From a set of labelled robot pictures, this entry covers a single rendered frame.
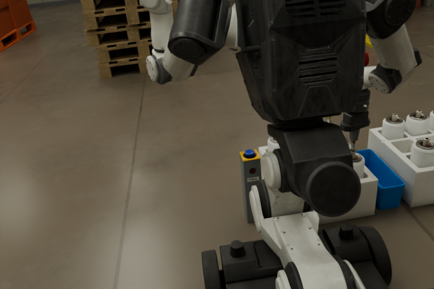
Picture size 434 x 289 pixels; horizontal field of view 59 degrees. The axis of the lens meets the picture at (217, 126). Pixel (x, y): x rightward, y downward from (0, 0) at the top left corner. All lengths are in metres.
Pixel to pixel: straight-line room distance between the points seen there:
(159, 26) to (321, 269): 0.77
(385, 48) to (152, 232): 1.15
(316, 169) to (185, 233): 0.99
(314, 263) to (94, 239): 1.02
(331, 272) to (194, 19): 0.68
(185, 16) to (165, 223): 1.08
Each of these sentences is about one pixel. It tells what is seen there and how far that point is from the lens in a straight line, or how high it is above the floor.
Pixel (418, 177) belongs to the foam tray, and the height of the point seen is 0.15.
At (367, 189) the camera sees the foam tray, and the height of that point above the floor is 0.14.
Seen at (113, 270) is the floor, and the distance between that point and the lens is 1.61.
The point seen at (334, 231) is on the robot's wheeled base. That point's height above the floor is 0.21.
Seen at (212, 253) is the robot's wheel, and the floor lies 0.19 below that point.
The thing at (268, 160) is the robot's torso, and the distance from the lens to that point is 0.95.
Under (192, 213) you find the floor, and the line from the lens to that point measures 1.76.
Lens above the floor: 1.12
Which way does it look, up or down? 27 degrees down
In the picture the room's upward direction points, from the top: 6 degrees counter-clockwise
